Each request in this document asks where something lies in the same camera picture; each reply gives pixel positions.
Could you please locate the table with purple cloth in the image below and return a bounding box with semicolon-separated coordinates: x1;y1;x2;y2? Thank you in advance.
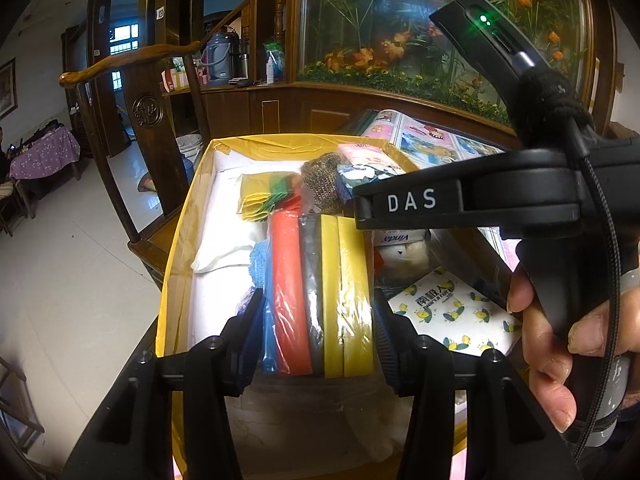
10;127;81;181

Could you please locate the framed wall picture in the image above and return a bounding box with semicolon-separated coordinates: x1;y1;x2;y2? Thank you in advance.
0;58;17;120

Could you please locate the blue and white tissue pack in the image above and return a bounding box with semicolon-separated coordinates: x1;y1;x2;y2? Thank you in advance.
372;229;431;248

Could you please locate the pink carton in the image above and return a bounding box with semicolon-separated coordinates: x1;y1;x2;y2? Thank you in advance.
161;67;188;93

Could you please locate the yellow cardboard box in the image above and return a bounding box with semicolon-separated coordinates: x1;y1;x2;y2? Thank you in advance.
156;132;526;480

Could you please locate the white bucket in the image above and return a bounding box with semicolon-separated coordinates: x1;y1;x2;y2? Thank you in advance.
175;134;203;163

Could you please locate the grey blue thermos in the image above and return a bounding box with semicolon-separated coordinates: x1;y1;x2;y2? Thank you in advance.
205;32;238;86

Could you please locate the green and yellow sponge pack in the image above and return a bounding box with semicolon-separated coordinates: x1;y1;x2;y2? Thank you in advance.
237;172;303;223

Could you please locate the pink tissue pack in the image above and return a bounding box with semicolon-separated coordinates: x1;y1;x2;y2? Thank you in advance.
336;142;396;166

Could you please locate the grey knitted scouring cloth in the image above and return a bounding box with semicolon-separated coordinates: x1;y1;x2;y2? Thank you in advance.
300;155;351;213

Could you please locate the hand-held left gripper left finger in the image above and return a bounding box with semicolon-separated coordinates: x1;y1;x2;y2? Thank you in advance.
60;287;266;480

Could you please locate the white cloth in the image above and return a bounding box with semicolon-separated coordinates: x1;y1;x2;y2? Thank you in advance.
187;157;281;356

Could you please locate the glass panel with artificial flowers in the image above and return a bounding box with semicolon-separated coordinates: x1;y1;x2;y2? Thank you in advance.
297;0;596;126

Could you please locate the colourful doormat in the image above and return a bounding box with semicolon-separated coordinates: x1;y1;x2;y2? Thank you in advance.
136;170;163;195

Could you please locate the light blue knitted cloth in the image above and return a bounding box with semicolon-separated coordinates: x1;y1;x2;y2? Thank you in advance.
240;240;273;311

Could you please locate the lemon print tissue pack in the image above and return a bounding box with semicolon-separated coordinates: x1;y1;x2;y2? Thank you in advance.
387;265;526;361

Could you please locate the person's right hand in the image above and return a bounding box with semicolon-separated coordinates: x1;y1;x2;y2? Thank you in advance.
506;265;640;433

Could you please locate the wooden chair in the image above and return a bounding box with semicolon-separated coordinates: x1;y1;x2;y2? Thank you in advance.
59;42;216;291

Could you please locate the zip bag of coloured sponges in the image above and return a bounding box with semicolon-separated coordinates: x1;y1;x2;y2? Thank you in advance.
260;205;376;381

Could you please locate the black braided cable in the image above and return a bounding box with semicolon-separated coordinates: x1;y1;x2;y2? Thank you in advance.
570;110;640;466

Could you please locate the white plastic bottle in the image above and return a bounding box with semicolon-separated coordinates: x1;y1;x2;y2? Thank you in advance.
264;42;278;86

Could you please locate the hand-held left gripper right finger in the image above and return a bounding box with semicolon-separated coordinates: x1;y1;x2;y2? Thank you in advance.
372;287;583;480

